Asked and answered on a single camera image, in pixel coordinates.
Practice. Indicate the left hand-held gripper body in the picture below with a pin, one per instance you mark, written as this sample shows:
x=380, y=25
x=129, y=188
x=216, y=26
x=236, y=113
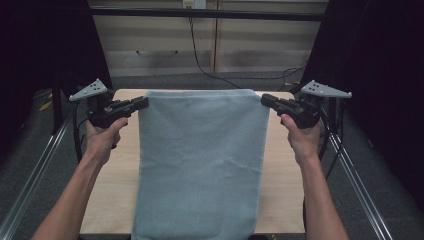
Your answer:
x=101, y=111

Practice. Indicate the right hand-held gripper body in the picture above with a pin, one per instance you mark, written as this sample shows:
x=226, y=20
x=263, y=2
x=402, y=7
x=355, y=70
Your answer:
x=305, y=111

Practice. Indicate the light blue towel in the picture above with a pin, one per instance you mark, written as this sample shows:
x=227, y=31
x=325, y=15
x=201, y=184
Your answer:
x=200, y=160

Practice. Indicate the person's left hand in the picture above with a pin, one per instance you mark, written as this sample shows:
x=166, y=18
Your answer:
x=101, y=141

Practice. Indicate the person's right hand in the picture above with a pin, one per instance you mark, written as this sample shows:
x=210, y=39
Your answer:
x=304, y=143

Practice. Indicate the black metal stand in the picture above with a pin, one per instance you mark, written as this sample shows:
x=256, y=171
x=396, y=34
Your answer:
x=57, y=110
x=332, y=113

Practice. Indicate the yellow floor tape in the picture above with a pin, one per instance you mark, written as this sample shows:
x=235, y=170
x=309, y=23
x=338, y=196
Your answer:
x=45, y=105

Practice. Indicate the black curtain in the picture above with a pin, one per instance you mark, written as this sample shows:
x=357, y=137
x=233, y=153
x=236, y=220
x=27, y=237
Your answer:
x=383, y=66

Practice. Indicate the black horizontal bar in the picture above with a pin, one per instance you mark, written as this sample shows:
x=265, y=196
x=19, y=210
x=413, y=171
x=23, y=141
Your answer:
x=206, y=14

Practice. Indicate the metal floor rail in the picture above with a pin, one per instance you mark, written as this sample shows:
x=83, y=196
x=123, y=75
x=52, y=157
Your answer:
x=360, y=186
x=23, y=196

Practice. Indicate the white wall socket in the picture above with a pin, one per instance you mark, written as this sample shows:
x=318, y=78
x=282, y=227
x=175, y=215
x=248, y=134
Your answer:
x=194, y=3

